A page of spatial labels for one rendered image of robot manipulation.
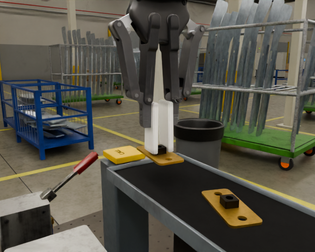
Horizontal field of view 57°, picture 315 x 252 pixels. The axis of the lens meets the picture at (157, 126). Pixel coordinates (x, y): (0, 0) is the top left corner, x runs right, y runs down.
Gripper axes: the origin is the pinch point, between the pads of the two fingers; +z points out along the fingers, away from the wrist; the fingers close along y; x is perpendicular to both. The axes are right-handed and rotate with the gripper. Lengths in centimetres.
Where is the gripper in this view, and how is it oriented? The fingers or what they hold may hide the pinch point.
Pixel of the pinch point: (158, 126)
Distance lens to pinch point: 40.5
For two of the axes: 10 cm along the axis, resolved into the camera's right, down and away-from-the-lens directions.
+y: -9.0, 1.0, -4.2
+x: 4.3, 2.0, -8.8
